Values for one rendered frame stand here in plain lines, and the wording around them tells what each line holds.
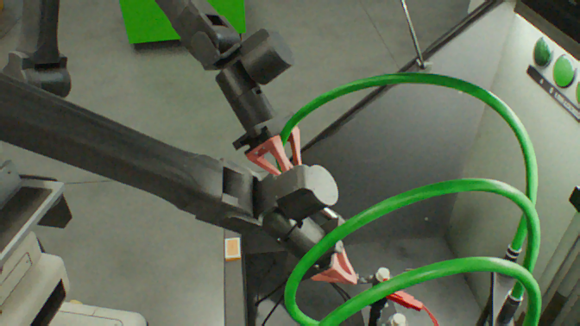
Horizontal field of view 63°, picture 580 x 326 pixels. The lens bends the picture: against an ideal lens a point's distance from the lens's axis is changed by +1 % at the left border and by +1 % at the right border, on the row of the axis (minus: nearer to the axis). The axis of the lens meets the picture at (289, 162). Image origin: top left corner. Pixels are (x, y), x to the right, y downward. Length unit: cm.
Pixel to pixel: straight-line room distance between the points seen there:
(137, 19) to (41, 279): 296
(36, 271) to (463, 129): 103
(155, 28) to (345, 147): 319
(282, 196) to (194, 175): 11
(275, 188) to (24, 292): 80
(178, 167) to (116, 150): 7
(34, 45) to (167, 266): 142
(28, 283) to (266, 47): 84
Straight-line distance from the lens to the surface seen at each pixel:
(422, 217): 117
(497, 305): 80
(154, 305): 214
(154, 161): 54
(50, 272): 129
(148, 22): 400
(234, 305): 92
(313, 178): 59
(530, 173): 70
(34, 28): 104
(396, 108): 93
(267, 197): 61
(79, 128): 51
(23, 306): 125
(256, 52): 71
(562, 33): 77
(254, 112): 72
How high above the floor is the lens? 171
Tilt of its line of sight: 39 degrees down
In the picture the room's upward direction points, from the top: straight up
